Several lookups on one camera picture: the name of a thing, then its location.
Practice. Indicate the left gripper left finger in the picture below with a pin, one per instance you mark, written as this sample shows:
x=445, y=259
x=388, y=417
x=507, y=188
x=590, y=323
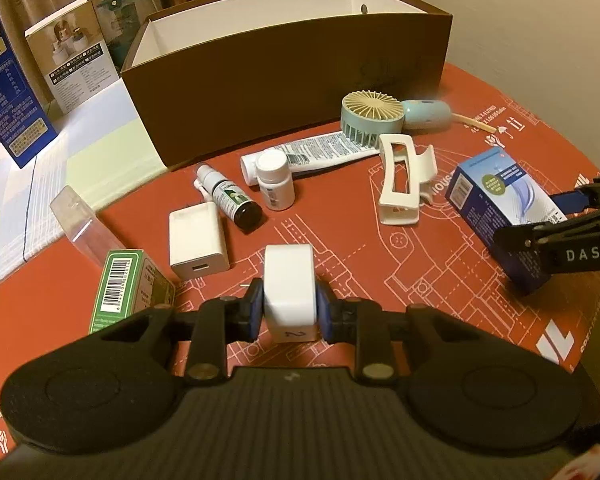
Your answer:
x=216, y=324

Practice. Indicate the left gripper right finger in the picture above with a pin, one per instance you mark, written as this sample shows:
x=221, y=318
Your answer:
x=362, y=323

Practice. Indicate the blue white medicine box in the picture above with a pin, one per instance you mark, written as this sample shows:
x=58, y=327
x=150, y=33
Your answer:
x=492, y=193

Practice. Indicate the white power plug adapter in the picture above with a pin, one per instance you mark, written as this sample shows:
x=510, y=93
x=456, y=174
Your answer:
x=290, y=309

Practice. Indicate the green medicine box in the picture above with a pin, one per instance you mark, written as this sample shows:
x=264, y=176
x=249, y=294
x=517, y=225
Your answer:
x=130, y=282

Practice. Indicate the white hair claw clip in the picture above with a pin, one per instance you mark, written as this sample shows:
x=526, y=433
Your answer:
x=408, y=179

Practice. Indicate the blue handheld mini fan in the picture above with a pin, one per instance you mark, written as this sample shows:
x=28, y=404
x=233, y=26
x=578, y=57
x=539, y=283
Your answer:
x=366, y=115

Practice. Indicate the white usb charger cube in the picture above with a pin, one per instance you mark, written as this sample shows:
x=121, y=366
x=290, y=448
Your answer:
x=196, y=242

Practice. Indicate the red Motul cardboard mat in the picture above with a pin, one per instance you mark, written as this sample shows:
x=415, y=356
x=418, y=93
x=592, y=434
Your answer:
x=439, y=261

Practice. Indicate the small dark spray bottle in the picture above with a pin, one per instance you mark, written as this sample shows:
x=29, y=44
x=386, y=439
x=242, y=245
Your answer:
x=234, y=202

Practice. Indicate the white pill bottle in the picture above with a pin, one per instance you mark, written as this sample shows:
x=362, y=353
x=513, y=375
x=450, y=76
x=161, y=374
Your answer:
x=275, y=179

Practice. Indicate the clear plastic case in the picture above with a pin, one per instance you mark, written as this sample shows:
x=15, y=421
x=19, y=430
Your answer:
x=82, y=227

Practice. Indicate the white cream tube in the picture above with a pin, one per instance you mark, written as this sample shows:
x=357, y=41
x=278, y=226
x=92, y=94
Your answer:
x=310, y=154

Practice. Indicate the pastel checked table cloth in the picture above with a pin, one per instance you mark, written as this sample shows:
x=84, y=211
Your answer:
x=102, y=151

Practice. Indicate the brown cardboard storage box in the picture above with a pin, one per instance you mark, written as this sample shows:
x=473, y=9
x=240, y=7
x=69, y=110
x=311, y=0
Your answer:
x=208, y=76

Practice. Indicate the tall blue milk carton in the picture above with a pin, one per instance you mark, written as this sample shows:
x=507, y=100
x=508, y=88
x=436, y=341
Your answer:
x=25, y=128

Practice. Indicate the white humidifier product box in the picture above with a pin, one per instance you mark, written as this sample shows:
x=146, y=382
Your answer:
x=72, y=54

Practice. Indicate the glass jar green lid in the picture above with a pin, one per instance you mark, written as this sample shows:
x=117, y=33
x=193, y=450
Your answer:
x=120, y=20

